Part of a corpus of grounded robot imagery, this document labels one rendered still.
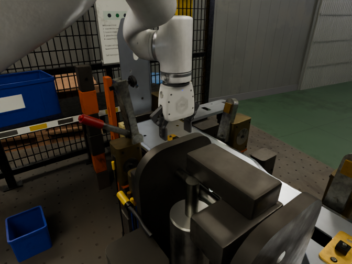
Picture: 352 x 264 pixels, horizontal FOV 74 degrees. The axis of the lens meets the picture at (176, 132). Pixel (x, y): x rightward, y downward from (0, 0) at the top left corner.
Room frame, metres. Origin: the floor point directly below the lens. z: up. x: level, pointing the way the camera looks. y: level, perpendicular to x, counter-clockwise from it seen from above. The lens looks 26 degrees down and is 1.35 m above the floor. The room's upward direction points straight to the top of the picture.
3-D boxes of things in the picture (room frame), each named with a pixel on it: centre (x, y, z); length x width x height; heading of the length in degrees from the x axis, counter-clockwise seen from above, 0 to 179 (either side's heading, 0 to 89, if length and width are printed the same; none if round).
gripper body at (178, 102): (0.64, 0.00, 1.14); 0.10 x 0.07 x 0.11; 126
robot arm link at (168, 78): (0.64, 0.00, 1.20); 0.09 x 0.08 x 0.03; 126
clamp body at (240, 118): (0.72, -0.21, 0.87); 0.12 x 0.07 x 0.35; 126
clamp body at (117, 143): (0.53, 0.15, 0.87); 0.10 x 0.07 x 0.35; 126
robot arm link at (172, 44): (0.64, 0.00, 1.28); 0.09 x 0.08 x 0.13; 70
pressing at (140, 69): (0.86, 0.14, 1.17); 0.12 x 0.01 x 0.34; 126
